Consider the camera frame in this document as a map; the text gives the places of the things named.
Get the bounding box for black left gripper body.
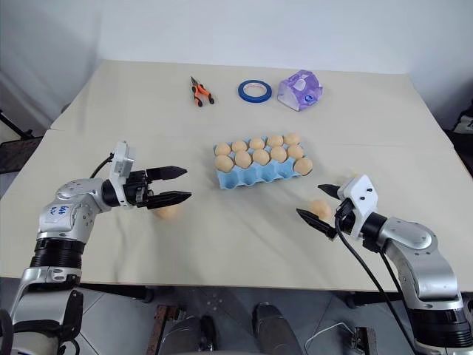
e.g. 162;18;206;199
124;169;154;209

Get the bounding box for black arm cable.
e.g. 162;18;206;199
89;151;116;179
379;249;421;336
334;216;421;355

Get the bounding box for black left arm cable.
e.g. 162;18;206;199
89;151;116;179

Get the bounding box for blue tape roll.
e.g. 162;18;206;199
236;78;273;104

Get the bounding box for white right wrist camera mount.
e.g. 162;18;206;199
337;174;381;240

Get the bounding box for thin white wire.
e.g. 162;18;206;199
305;320;356;353

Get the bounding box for blue egg carton with eggs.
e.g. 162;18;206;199
213;131;314;192

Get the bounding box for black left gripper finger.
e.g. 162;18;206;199
147;191;193;210
146;166;188;183

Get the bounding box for dark rounded shape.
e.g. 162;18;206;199
252;302;303;355
168;314;218;355

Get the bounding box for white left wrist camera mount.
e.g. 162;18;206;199
109;141;137;209

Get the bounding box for black background equipment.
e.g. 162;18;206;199
444;106;473;166

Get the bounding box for orange black pliers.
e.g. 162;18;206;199
189;75;217;109

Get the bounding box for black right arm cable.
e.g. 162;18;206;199
334;216;421;355
379;249;421;336

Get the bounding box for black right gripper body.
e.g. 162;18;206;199
333;198;358;238

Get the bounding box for black stand base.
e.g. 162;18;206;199
0;109;46;175

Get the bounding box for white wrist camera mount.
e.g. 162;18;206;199
337;174;381;240
109;141;137;209

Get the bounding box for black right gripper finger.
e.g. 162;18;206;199
318;183;341;201
296;209;338;241

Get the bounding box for rusty metal bracket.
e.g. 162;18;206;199
353;326;378;355
153;304;179;355

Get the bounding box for purple tissue pack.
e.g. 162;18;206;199
276;69;324;112

